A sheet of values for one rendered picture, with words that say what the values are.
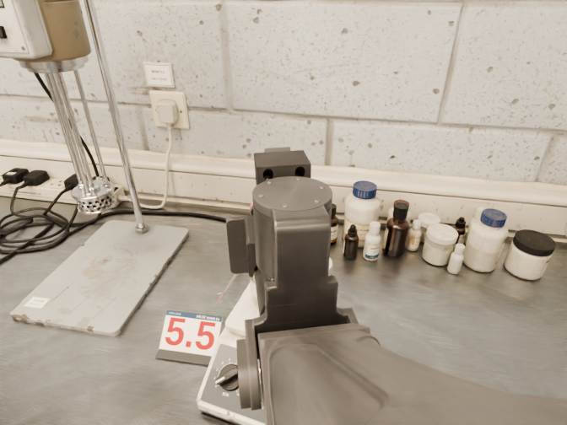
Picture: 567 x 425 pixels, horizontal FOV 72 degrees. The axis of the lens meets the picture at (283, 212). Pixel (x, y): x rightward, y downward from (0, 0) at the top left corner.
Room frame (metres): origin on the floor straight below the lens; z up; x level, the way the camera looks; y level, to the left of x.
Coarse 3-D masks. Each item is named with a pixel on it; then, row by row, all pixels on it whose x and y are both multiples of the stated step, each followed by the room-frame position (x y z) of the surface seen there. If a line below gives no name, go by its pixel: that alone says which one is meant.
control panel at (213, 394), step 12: (228, 348) 0.34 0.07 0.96; (216, 360) 0.33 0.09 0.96; (228, 360) 0.33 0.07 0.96; (216, 372) 0.32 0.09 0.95; (216, 384) 0.31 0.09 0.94; (204, 396) 0.29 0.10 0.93; (216, 396) 0.29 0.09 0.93; (228, 396) 0.29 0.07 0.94; (228, 408) 0.28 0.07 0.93; (264, 420) 0.26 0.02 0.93
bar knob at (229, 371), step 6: (228, 366) 0.32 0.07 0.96; (234, 366) 0.32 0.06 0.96; (222, 372) 0.32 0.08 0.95; (228, 372) 0.31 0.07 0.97; (234, 372) 0.31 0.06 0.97; (222, 378) 0.30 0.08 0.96; (228, 378) 0.30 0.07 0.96; (234, 378) 0.31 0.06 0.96; (222, 384) 0.30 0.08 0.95; (228, 384) 0.30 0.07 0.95; (234, 384) 0.30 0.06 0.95; (228, 390) 0.30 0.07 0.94
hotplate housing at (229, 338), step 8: (224, 328) 0.38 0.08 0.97; (224, 336) 0.36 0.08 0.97; (232, 336) 0.36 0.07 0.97; (240, 336) 0.36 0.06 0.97; (216, 344) 0.35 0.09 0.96; (224, 344) 0.35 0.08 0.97; (232, 344) 0.35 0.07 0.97; (216, 352) 0.34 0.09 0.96; (208, 368) 0.33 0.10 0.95; (200, 392) 0.30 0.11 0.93; (200, 400) 0.29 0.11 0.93; (200, 408) 0.29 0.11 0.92; (208, 408) 0.28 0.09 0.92; (216, 408) 0.28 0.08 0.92; (216, 416) 0.28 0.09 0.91; (224, 416) 0.28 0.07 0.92; (232, 416) 0.27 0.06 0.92; (240, 416) 0.27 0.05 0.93; (240, 424) 0.27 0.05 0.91; (248, 424) 0.27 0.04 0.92; (256, 424) 0.26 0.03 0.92; (264, 424) 0.26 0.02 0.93
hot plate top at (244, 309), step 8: (248, 288) 0.43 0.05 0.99; (248, 296) 0.42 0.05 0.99; (240, 304) 0.40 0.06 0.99; (248, 304) 0.40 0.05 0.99; (232, 312) 0.39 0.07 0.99; (240, 312) 0.39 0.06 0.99; (248, 312) 0.39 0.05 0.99; (256, 312) 0.39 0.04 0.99; (232, 320) 0.37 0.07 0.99; (240, 320) 0.37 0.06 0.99; (232, 328) 0.36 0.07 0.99; (240, 328) 0.36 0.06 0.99
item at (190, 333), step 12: (168, 324) 0.42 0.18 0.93; (180, 324) 0.42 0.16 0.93; (192, 324) 0.42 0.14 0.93; (204, 324) 0.41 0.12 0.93; (216, 324) 0.41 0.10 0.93; (168, 336) 0.40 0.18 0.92; (180, 336) 0.40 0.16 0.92; (192, 336) 0.40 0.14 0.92; (204, 336) 0.40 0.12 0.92; (216, 336) 0.40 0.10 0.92; (192, 348) 0.39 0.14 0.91; (204, 348) 0.39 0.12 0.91
